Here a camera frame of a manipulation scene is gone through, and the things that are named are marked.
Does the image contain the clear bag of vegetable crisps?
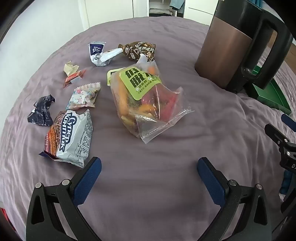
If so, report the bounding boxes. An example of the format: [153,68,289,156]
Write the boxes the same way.
[107,54,195,144]

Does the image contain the brown snack packet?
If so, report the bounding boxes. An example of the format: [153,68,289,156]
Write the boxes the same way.
[118,41,156,62]

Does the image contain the large white snack bag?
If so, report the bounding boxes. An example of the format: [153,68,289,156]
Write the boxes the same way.
[39,109,93,168]

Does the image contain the teal cloth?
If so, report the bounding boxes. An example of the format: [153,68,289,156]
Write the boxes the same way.
[169,0,185,11]

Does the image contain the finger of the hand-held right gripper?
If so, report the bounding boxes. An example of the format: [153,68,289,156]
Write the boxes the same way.
[265,123,296,153]
[281,113,296,127]

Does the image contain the white and blue snack packet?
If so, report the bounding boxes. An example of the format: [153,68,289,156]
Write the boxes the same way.
[87,41,123,67]

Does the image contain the folded clothes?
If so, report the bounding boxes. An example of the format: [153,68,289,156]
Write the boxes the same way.
[149,7,172,17]

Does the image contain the green tray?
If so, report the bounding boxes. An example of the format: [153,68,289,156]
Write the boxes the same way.
[245,65,292,115]

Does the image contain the beige snack packet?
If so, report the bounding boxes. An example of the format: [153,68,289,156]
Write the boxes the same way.
[63,61,79,77]

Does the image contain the dark blue crumpled wrapper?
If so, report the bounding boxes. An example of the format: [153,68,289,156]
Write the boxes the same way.
[27,95,56,127]

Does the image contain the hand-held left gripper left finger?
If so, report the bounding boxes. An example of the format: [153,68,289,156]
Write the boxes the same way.
[26,157,102,241]

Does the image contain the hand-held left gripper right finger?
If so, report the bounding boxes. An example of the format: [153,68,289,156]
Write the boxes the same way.
[196,157,273,241]

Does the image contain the white wardrobe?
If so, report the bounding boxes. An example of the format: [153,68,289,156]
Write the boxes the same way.
[133,0,219,26]

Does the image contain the red cloth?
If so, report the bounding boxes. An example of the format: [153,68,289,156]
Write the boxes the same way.
[0,207,10,229]

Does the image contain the small red snack packet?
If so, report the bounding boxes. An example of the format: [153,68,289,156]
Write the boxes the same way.
[63,70,87,89]

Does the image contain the person's blue clothing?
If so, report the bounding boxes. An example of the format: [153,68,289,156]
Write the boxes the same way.
[279,170,296,195]

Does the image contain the pink cartoon candy packet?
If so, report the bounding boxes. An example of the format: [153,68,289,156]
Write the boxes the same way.
[66,82,102,110]

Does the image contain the brown electric kettle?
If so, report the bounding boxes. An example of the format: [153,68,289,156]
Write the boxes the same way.
[195,0,294,93]

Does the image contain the purple bedsheet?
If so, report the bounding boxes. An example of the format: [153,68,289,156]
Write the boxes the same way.
[0,16,296,241]

